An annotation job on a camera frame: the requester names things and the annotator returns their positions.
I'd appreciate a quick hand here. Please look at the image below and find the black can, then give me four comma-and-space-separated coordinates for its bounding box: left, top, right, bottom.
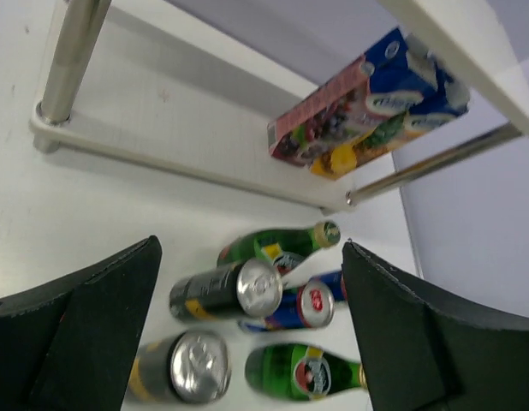
169, 258, 283, 323
125, 329, 231, 405

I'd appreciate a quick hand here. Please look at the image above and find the white two-tier shelf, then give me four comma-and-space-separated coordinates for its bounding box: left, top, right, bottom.
29, 0, 529, 217

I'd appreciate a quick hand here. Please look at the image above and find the yellow pineapple juice carton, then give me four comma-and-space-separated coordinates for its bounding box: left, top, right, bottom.
310, 28, 470, 180

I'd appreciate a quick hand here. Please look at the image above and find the blue silver can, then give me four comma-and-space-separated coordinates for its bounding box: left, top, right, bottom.
311, 270, 347, 302
237, 280, 335, 333

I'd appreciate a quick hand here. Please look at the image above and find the blue silver can left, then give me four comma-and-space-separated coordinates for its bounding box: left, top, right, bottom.
237, 280, 335, 333

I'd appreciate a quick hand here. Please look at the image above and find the black can rear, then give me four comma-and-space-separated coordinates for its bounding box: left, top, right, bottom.
169, 258, 283, 323

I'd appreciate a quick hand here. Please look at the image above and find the black can front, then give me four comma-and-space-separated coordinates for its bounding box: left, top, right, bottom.
125, 329, 231, 405

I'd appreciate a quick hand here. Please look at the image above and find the green glass bottle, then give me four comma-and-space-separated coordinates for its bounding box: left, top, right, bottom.
245, 342, 367, 402
217, 220, 341, 276

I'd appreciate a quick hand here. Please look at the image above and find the blue silver can right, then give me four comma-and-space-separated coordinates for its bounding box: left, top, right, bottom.
311, 270, 347, 302

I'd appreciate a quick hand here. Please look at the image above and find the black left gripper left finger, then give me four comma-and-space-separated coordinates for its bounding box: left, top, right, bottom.
0, 235, 162, 410

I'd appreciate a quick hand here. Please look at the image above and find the purple grape juice carton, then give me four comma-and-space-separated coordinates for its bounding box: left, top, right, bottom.
267, 55, 375, 167

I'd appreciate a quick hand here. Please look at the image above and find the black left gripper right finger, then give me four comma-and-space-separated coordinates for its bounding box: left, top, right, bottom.
342, 241, 529, 410

